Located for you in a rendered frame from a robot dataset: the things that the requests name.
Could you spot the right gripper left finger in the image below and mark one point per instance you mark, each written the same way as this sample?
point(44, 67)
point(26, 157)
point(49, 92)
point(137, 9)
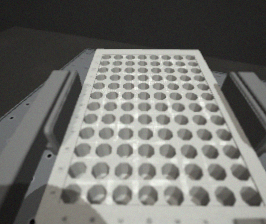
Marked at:
point(42, 128)

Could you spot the light grey rectangular plate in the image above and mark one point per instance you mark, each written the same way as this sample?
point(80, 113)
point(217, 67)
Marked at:
point(10, 121)

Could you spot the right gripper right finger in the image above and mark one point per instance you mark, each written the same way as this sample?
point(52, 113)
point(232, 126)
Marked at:
point(246, 96)

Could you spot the white well plate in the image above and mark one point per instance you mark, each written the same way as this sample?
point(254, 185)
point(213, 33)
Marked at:
point(144, 119)

